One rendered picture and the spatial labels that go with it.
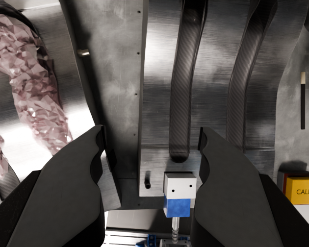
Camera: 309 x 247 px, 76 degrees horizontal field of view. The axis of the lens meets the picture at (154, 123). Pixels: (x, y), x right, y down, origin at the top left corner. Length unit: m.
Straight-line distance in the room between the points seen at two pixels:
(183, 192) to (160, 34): 0.26
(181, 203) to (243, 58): 0.28
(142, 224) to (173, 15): 1.04
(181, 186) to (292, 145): 0.34
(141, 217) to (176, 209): 0.80
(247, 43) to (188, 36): 0.11
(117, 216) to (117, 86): 0.85
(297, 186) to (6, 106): 0.60
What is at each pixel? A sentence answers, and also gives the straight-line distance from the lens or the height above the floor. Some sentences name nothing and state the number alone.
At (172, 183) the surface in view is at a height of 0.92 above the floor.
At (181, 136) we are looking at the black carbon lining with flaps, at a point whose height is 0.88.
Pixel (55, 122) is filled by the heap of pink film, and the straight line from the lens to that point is 0.34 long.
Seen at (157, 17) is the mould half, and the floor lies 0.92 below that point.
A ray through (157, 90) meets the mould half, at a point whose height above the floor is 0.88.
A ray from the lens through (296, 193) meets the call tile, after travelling 0.58.
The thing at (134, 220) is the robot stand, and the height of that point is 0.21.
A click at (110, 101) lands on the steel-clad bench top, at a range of 0.43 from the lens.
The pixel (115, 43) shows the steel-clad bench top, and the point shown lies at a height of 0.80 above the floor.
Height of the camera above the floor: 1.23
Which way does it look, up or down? 81 degrees down
